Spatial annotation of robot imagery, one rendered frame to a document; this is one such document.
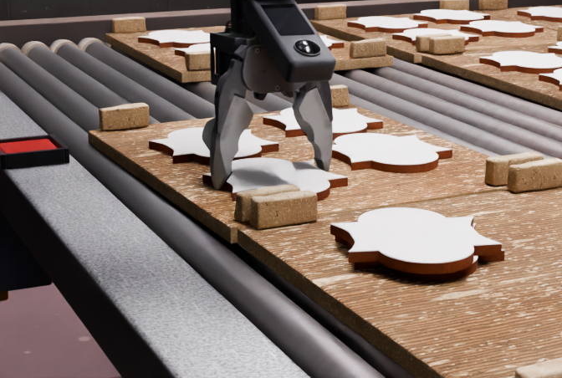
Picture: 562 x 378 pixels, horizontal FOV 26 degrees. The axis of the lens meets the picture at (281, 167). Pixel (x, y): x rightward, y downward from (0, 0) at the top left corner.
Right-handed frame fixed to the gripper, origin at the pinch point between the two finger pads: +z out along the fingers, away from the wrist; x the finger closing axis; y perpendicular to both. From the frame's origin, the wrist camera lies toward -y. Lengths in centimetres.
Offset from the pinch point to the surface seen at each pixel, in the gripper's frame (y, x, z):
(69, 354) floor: 182, -28, 87
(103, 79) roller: 73, -6, 0
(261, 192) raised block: -10.2, 6.3, -1.6
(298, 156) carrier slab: 8.8, -6.9, 0.3
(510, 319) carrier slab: -38.3, 0.2, 2.2
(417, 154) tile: 0.9, -16.9, -0.4
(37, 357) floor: 184, -20, 87
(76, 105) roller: 53, 4, 0
